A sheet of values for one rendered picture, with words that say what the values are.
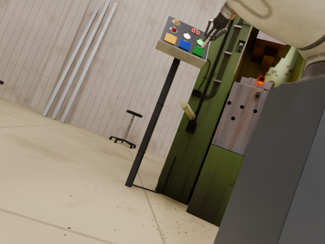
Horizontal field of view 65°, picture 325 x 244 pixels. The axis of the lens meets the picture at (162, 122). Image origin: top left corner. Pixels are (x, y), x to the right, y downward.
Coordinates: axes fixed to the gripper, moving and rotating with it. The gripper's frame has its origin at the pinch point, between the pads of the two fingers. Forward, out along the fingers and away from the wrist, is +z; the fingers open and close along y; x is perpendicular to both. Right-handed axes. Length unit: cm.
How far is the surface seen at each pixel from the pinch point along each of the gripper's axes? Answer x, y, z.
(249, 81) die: 1.2, 42.4, 10.2
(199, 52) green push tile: 6.9, 3.5, 12.1
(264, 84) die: -1, 51, 6
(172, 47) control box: 2.8, -14.4, 15.6
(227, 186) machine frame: -62, 49, 43
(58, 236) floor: -120, -40, 9
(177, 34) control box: 15.8, -13.6, 13.7
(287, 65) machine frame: 49, 87, 11
